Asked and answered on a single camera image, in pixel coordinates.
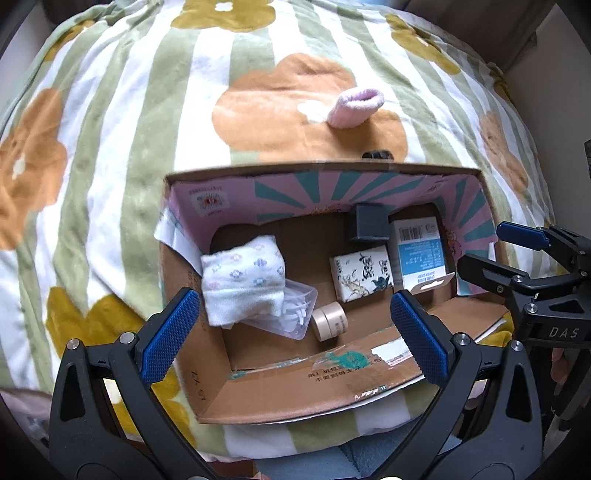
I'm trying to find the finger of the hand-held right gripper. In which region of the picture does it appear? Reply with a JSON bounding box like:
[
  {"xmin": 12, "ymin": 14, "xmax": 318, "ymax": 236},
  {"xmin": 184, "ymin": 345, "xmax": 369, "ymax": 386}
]
[
  {"xmin": 456, "ymin": 251, "xmax": 533, "ymax": 302},
  {"xmin": 496, "ymin": 220, "xmax": 591, "ymax": 274}
]

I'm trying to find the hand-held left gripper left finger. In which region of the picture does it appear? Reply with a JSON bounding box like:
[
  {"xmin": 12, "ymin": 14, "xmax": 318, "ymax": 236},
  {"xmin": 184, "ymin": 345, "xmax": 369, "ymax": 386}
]
[{"xmin": 48, "ymin": 286, "xmax": 218, "ymax": 480}]

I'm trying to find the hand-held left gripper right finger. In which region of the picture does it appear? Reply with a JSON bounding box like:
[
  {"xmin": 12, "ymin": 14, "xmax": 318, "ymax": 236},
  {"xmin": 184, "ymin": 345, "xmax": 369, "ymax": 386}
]
[{"xmin": 390, "ymin": 290, "xmax": 543, "ymax": 480}]

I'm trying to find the blue and white carton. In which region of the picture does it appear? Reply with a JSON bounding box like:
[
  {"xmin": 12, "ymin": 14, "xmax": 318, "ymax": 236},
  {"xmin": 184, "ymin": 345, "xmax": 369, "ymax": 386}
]
[{"xmin": 387, "ymin": 217, "xmax": 458, "ymax": 294}]

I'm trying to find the white illustrated box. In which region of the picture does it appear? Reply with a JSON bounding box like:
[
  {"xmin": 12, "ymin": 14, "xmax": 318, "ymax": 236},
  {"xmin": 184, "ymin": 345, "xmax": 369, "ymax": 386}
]
[{"xmin": 329, "ymin": 246, "xmax": 394, "ymax": 304}]

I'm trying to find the small beige jar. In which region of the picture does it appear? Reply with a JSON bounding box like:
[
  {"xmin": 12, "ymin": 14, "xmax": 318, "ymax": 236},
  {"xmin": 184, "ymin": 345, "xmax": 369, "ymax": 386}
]
[{"xmin": 311, "ymin": 302, "xmax": 348, "ymax": 343}]

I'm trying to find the white flower pattern sock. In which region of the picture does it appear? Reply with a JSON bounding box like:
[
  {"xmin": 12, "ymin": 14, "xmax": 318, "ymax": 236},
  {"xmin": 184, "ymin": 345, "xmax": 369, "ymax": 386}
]
[{"xmin": 200, "ymin": 234, "xmax": 287, "ymax": 330}]

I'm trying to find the cardboard box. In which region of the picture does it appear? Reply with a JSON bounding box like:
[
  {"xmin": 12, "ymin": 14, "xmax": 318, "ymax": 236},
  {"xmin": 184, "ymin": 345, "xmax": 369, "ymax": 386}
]
[{"xmin": 157, "ymin": 159, "xmax": 514, "ymax": 426}]

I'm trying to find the clear plastic box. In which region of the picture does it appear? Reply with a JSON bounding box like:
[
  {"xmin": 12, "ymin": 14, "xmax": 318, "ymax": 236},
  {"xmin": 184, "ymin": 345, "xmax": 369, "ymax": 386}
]
[{"xmin": 240, "ymin": 277, "xmax": 320, "ymax": 342}]

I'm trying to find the small dark blue box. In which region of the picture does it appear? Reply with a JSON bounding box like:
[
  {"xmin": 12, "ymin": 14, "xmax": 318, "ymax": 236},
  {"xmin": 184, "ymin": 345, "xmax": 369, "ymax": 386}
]
[{"xmin": 349, "ymin": 203, "xmax": 389, "ymax": 244}]

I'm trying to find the person's right hand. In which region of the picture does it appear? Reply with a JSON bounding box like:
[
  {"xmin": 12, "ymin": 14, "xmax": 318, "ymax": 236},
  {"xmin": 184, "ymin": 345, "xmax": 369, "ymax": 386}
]
[{"xmin": 551, "ymin": 348, "xmax": 568, "ymax": 385}]

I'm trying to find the blue-grey cloth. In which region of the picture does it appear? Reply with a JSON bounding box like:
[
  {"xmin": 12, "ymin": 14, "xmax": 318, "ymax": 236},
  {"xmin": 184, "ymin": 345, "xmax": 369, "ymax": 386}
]
[{"xmin": 256, "ymin": 438, "xmax": 372, "ymax": 480}]

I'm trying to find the pink fuzzy sock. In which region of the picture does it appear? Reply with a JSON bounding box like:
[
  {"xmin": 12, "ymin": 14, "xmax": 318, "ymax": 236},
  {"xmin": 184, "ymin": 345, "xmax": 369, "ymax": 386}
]
[{"xmin": 327, "ymin": 87, "xmax": 384, "ymax": 129}]

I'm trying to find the striped flower print blanket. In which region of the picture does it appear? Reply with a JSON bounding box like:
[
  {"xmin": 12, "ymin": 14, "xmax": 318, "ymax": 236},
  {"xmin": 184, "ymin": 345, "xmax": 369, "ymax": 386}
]
[{"xmin": 0, "ymin": 0, "xmax": 560, "ymax": 463}]

